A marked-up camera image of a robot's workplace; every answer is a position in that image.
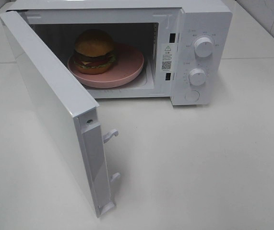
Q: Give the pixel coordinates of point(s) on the lower white microwave knob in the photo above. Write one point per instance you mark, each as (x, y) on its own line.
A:
(197, 77)

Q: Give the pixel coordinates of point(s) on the white microwave knob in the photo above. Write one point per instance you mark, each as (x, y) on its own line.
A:
(197, 77)
(203, 46)

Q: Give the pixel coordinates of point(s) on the toy burger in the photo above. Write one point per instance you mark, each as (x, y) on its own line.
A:
(94, 52)

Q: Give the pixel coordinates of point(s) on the upper white microwave knob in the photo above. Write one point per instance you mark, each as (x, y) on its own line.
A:
(203, 46)

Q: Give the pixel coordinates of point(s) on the pink round plate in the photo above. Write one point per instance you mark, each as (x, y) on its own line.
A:
(128, 65)

